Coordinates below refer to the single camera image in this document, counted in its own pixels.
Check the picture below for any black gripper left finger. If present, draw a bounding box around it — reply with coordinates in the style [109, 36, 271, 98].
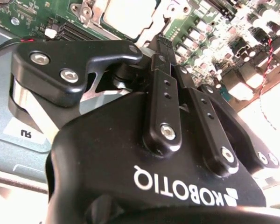
[9, 35, 183, 155]

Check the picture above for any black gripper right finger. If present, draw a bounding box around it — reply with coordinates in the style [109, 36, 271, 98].
[165, 37, 280, 177]

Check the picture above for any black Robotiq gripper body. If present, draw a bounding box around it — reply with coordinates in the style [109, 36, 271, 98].
[45, 93, 267, 224]

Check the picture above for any CPU with silver top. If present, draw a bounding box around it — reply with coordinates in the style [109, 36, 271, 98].
[102, 0, 156, 40]

